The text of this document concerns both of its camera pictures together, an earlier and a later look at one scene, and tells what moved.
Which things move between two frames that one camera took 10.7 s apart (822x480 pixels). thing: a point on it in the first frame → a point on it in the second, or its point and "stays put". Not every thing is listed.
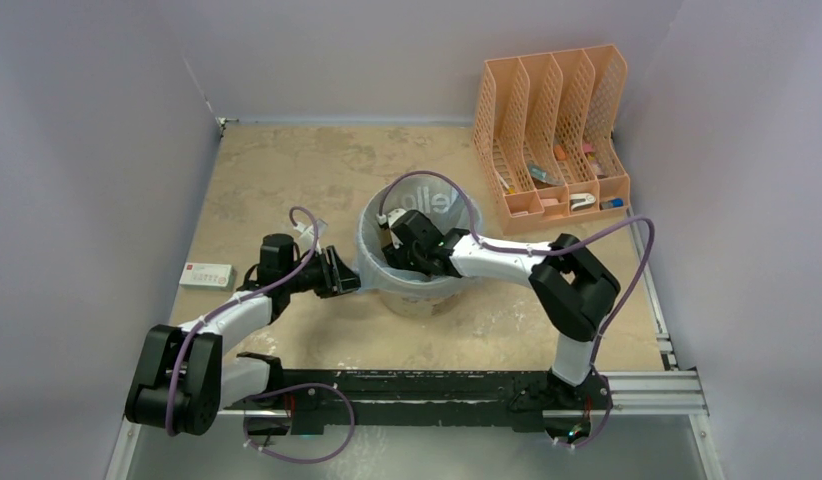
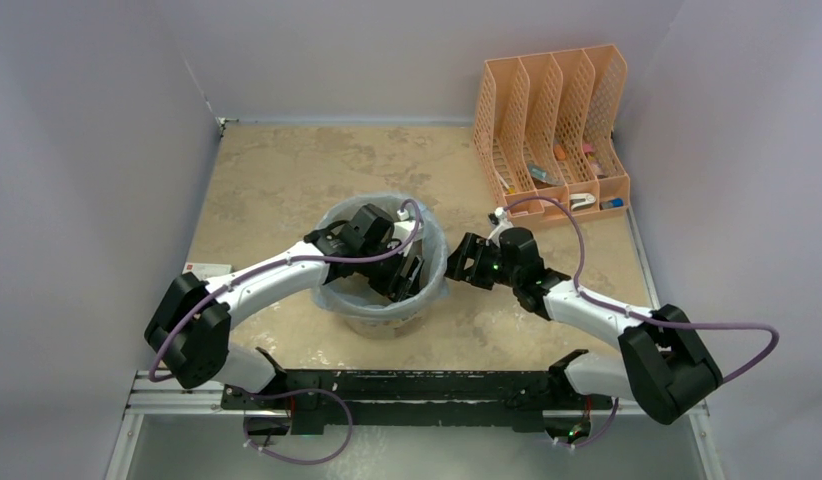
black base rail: x=314 y=399 stays put
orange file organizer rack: x=551 y=130 stays put
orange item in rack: x=559 y=152 stays put
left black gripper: x=346 y=279 → x=400 y=288
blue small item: x=614 y=203 stays put
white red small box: x=208 y=275 stays put
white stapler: x=581 y=201 stays put
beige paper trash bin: x=429 y=308 → x=386 y=329
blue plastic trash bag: x=450 y=204 → x=355 y=294
